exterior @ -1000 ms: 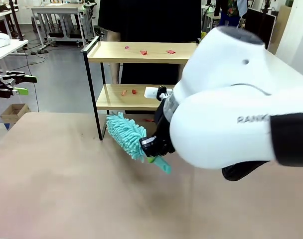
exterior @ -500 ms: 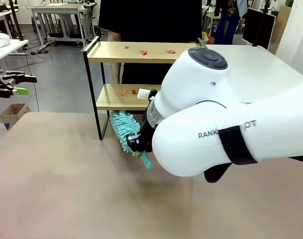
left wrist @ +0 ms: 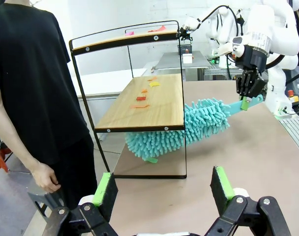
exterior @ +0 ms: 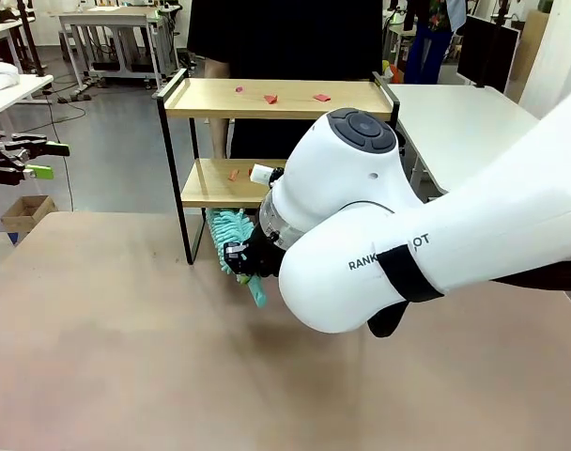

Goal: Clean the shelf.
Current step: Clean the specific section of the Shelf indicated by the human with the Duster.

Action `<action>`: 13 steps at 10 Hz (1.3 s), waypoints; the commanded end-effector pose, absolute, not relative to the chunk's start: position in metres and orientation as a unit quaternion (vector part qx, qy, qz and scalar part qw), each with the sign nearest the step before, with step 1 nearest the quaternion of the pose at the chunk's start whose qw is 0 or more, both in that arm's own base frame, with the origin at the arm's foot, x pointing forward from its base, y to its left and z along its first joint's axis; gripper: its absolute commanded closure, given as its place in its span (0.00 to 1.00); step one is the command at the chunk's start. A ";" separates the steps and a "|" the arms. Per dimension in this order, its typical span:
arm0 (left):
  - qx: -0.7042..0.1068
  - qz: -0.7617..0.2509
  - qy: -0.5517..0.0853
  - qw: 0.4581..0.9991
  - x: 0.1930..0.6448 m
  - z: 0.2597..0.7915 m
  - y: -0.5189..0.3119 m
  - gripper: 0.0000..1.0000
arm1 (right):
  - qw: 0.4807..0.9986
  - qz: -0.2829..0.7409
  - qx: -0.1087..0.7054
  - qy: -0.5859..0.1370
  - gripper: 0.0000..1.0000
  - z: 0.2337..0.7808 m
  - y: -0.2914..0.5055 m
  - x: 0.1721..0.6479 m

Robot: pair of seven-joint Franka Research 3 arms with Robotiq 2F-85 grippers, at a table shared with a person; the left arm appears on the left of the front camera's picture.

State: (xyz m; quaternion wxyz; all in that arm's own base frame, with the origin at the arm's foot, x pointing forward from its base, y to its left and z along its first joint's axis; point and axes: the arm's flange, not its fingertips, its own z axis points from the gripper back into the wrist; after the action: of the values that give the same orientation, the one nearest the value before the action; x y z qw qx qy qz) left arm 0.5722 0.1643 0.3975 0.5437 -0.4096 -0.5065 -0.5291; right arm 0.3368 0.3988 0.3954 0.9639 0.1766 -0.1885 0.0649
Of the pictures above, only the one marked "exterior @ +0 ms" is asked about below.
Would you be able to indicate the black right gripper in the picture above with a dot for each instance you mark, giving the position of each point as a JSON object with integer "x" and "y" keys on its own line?
{"x": 264, "y": 256}

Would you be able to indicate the teal microfiber duster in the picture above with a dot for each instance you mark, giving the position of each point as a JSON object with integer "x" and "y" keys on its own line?
{"x": 224, "y": 225}

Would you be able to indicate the person's right forearm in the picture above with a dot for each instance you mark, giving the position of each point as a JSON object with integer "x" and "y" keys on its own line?
{"x": 220, "y": 141}

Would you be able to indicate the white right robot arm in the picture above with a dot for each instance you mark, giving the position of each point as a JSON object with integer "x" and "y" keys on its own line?
{"x": 342, "y": 188}

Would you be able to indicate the open cardboard box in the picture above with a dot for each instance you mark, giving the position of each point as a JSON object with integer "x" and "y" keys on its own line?
{"x": 29, "y": 209}

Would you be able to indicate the white table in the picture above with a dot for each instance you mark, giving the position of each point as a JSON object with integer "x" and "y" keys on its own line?
{"x": 13, "y": 94}
{"x": 454, "y": 113}

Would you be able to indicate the orange paper scrap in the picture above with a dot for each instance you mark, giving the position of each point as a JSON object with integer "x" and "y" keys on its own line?
{"x": 233, "y": 175}

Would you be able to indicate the red paper scrap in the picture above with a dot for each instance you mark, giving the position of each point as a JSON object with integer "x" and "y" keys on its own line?
{"x": 270, "y": 99}
{"x": 321, "y": 97}

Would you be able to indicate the person in black shirt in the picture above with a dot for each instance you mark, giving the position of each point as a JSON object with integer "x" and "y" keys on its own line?
{"x": 285, "y": 37}

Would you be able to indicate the orange yellow bag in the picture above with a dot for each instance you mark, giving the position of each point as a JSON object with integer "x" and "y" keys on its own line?
{"x": 391, "y": 71}

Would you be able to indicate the person in blue trousers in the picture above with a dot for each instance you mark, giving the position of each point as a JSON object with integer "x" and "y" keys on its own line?
{"x": 424, "y": 51}

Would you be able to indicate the black monitor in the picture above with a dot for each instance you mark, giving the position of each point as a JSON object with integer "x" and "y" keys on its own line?
{"x": 487, "y": 51}

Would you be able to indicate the brown cardboard sheet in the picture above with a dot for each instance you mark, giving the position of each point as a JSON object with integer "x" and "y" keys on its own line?
{"x": 529, "y": 47}

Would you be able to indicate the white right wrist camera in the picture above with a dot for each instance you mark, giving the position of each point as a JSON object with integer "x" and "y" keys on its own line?
{"x": 261, "y": 173}

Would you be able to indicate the white metal-frame desk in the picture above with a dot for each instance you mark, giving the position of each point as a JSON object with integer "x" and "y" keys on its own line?
{"x": 107, "y": 19}

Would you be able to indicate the two-tier wooden shelf black frame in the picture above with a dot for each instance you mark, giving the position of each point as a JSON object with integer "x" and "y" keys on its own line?
{"x": 276, "y": 105}

